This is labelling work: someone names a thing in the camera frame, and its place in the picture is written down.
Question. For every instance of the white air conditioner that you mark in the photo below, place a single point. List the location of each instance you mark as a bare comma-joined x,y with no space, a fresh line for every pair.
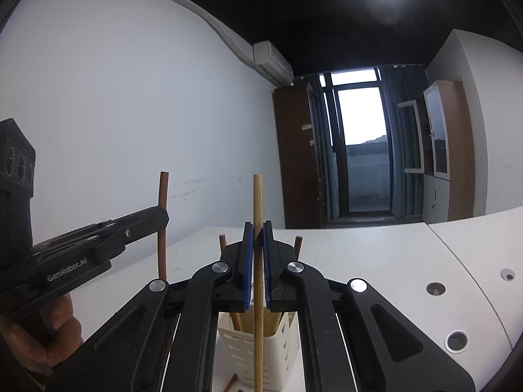
271,63

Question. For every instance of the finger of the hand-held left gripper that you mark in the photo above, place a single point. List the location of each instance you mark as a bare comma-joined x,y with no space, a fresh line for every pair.
139,224

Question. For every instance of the glass balcony door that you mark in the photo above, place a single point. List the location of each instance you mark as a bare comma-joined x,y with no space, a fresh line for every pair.
361,110

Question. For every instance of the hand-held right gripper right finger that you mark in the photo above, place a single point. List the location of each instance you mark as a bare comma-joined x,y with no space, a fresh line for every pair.
267,269

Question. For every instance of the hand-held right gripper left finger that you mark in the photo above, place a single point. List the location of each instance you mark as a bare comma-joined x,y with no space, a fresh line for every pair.
248,269

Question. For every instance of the dark blue curtain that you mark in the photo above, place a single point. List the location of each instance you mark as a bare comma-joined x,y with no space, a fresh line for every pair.
327,163
392,130

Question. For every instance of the cream plastic utensil holder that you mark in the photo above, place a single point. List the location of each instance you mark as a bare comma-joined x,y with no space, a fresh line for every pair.
278,359

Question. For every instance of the white open window frame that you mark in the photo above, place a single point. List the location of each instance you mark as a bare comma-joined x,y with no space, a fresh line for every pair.
417,139

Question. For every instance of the white wall pipe cover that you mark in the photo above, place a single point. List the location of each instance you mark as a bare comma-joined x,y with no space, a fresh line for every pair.
235,47

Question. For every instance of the brown cabinet with glass door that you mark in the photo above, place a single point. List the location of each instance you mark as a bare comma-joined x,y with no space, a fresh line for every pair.
461,151

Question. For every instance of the light bamboo chopstick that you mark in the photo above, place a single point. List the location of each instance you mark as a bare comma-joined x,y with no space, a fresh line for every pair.
274,320
257,204

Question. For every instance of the dark brown wooden cabinet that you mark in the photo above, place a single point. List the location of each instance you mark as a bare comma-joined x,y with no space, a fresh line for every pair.
294,155

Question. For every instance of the person's left hand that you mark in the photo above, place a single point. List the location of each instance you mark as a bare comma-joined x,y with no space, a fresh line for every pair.
67,322

